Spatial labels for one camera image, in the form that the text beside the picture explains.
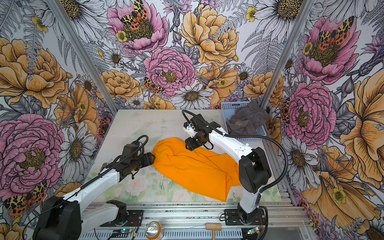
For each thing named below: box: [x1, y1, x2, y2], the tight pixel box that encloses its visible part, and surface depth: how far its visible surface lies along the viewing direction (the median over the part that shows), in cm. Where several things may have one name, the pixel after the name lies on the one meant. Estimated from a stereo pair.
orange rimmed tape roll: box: [145, 221, 165, 240], surface depth 63 cm
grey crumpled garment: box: [226, 101, 269, 136], surface depth 108 cm
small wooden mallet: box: [205, 223, 222, 240], surface depth 72 cm
